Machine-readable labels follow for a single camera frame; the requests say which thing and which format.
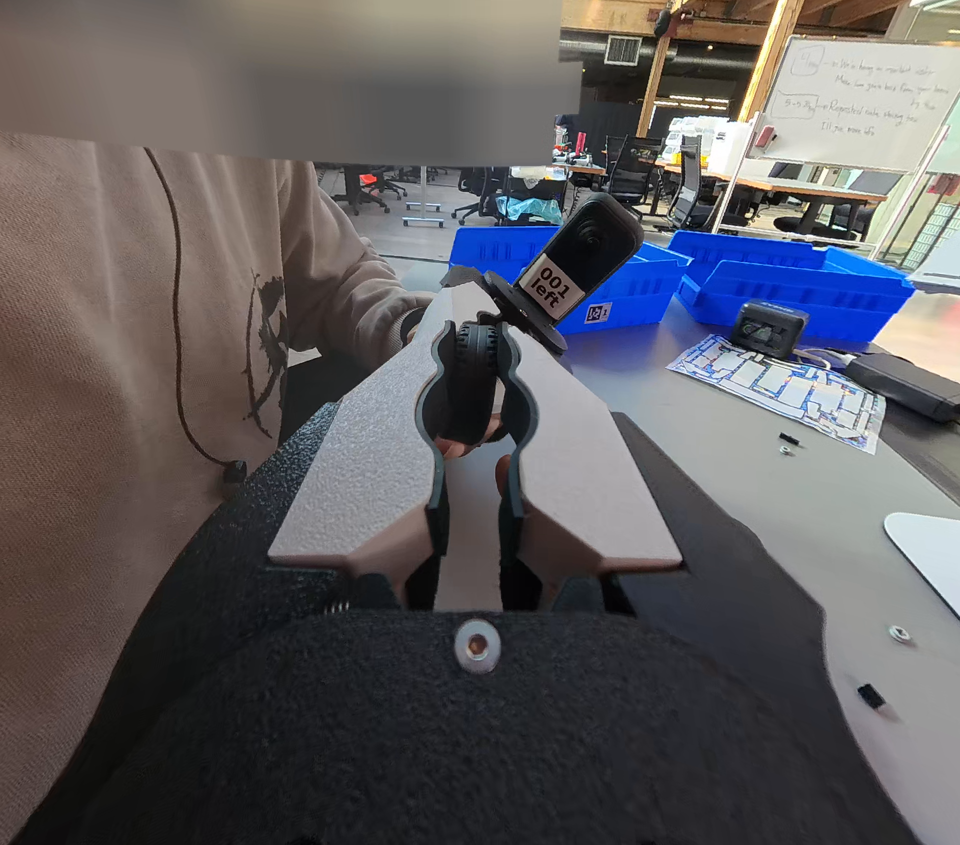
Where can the person in beige hoodie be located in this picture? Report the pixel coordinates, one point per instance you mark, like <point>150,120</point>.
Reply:
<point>90,335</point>

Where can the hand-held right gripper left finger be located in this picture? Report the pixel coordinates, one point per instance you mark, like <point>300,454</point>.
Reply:
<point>352,485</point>

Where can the white whiteboard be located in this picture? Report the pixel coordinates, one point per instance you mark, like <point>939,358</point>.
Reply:
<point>862,110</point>

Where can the red seat office chair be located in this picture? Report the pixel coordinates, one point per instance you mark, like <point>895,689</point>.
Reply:
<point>371,181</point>

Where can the stack of white storage boxes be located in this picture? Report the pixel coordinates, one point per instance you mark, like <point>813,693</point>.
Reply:
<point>705,144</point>

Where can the white rolling pole stand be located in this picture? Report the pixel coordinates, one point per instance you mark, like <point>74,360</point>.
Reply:
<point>424,204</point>

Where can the grey small brick bush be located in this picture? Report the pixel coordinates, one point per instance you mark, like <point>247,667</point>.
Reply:
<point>898,633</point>

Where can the black office chair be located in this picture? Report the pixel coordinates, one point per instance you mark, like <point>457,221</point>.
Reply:
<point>690,185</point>
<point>634,177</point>
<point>480,192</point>

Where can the person's left hand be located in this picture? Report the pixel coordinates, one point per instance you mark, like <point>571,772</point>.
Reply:
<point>461,447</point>

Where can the teal plastic bag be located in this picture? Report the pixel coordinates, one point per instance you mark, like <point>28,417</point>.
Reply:
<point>532,209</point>

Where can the black power adapter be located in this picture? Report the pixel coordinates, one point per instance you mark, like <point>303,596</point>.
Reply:
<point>900,384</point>

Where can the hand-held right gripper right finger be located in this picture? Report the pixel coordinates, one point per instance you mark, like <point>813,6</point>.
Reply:
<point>600,485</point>

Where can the sticker sheet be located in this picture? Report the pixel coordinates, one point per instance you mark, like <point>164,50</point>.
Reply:
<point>772,387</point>

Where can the light wooden ceiling post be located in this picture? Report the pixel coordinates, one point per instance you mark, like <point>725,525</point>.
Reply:
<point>787,20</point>
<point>652,87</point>

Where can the blue plastic storage bin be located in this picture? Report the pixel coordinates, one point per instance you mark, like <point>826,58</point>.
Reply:
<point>810,290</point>

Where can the black rubber toy tyre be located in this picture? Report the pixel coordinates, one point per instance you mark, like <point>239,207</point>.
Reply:
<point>476,346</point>

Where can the white book stand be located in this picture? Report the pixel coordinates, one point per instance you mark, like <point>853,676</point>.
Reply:
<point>930,560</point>

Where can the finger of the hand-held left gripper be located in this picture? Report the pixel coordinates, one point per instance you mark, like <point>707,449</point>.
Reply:
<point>457,305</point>

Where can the black small camera device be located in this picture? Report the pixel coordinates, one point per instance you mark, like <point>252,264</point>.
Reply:
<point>769,331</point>

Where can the black small brick bush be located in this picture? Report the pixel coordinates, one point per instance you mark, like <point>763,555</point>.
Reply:
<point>870,695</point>

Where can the white wall vent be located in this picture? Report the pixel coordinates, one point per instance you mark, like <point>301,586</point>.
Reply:
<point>622,50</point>

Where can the cluttered background work table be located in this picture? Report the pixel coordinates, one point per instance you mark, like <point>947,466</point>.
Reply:
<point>555,168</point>

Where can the background long wooden table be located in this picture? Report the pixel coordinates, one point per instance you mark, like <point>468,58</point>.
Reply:
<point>787,185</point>

